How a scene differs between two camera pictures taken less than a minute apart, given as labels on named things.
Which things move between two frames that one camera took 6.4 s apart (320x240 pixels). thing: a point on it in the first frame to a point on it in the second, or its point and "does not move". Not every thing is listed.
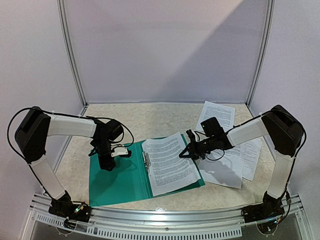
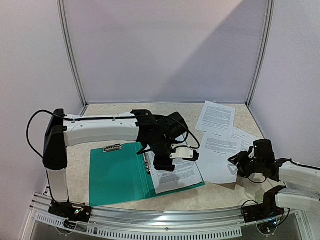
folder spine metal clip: x=146 y=161 does not move
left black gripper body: x=101 y=148 to x=159 y=148
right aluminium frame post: x=266 y=40 does not move
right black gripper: x=195 y=148 to x=242 y=164
